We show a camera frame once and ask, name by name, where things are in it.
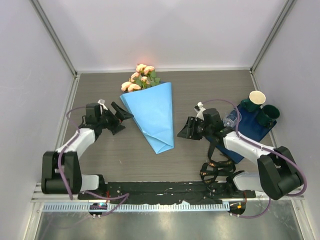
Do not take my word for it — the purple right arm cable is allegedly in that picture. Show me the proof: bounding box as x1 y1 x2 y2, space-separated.
202 99 308 220

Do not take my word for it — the slotted cable duct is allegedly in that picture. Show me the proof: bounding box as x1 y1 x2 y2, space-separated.
42 201 230 213

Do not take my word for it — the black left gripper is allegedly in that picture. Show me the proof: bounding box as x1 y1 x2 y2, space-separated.
98 103 134 135

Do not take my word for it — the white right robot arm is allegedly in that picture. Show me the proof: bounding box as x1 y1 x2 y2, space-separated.
178 108 307 200

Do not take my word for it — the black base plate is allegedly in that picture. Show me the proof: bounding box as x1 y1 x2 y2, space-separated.
92 181 256 200

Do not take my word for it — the black printed ribbon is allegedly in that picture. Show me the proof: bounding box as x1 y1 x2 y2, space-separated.
199 140 243 186

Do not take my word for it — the clear plastic cup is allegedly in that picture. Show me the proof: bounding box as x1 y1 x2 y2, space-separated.
222 109 242 128

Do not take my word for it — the dark green mug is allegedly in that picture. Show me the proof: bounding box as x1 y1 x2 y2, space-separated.
240 98 262 113
255 104 280 128

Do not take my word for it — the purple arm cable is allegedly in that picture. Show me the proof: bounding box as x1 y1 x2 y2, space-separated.
202 99 308 220
57 106 131 217

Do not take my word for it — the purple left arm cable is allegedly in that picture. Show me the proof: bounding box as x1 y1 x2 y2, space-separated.
57 106 131 217

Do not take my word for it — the aluminium frame rail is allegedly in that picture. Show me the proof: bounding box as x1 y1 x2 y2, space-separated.
31 179 306 202

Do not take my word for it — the beige paper cup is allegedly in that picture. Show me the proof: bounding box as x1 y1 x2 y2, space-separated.
249 90 266 107

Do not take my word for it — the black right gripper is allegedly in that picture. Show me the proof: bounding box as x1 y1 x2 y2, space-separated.
177 116 213 141

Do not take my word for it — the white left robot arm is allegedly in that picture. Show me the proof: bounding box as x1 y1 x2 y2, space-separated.
41 99 134 200

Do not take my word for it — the large blue wrapping paper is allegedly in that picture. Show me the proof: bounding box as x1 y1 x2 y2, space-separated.
120 82 175 154

